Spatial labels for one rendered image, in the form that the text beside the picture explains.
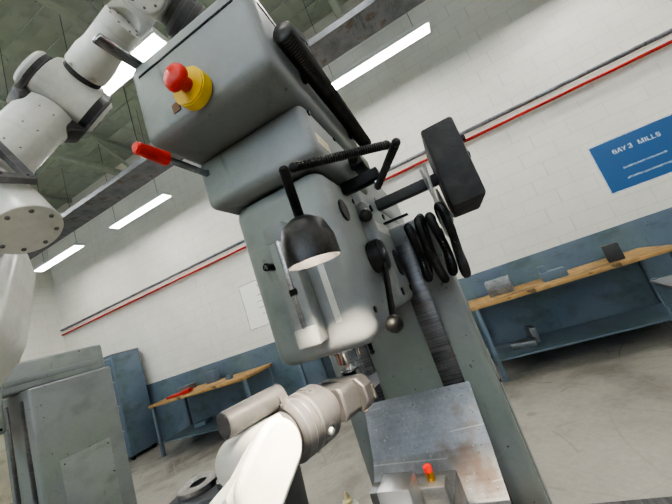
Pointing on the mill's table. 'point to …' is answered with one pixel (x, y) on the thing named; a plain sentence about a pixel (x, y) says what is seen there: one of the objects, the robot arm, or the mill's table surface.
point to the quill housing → (347, 235)
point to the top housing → (226, 84)
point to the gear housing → (270, 161)
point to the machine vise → (444, 485)
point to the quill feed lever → (378, 256)
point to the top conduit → (300, 55)
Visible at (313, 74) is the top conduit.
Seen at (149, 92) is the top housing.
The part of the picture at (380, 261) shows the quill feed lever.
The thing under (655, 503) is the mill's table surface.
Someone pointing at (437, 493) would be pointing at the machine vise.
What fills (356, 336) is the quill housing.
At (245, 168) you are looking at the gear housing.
